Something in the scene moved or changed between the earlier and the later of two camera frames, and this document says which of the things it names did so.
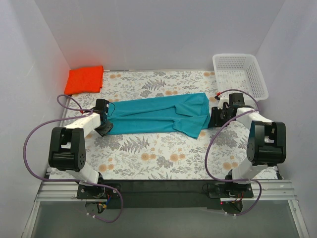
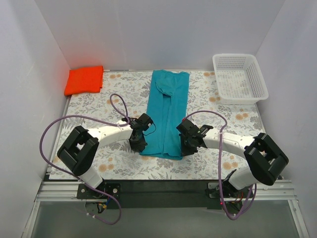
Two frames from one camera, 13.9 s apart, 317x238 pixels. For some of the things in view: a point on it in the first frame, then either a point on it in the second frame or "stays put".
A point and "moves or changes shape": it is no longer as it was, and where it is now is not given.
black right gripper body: x=214 y=119 to x=187 y=147
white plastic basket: x=239 y=71 stays put
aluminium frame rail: x=58 y=191 stays put
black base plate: x=164 y=195 stays put
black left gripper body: x=104 y=127 to x=137 y=145
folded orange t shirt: x=84 y=80 stays put
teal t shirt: x=184 y=113 moves or changes shape
